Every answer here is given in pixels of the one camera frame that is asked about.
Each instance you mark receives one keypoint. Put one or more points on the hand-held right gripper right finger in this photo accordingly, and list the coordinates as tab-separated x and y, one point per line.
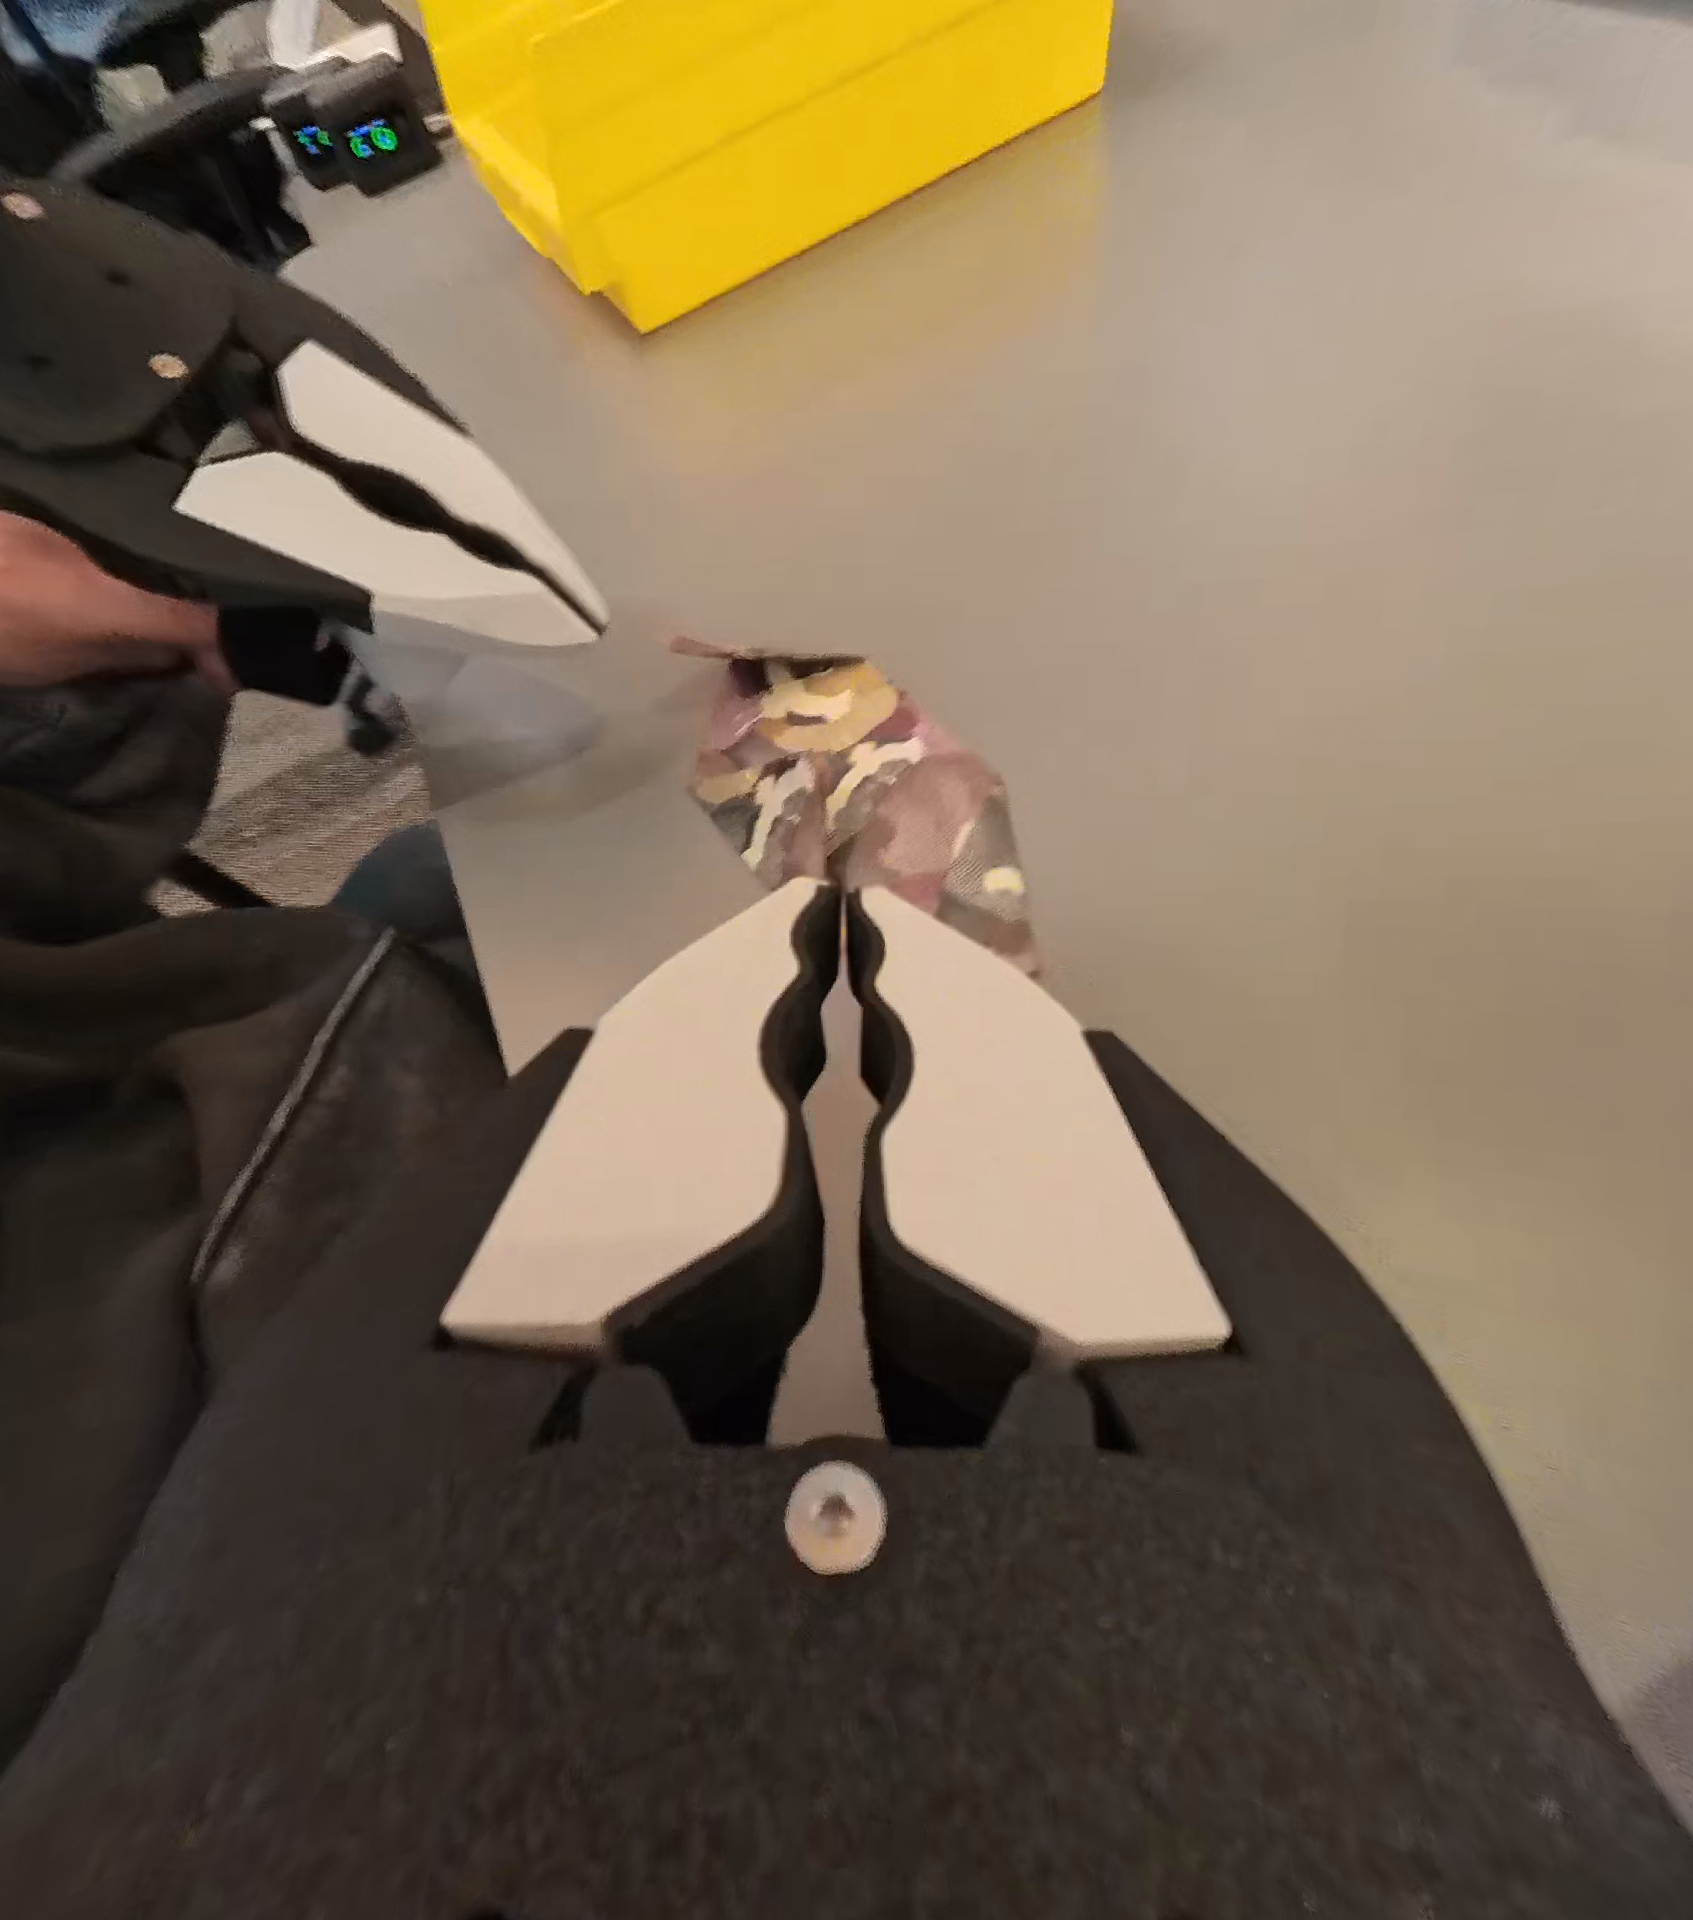
1027	1187

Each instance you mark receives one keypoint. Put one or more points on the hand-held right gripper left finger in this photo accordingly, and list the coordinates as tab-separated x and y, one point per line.
651	1187

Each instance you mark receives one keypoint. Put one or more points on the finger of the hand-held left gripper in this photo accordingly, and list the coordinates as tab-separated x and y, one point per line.
440	466
336	539

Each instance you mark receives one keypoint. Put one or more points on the crane patterned origami paper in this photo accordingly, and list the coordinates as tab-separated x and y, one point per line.
922	809

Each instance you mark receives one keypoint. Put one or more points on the person's left forearm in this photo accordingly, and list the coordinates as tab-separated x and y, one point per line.
35	779

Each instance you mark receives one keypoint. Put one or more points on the person's left hand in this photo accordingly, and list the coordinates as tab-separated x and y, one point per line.
5	600

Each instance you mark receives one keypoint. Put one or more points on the person's blue jeans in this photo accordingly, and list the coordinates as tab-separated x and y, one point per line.
402	886

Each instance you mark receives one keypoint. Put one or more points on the yellow plastic bin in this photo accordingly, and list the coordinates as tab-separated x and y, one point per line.
787	118

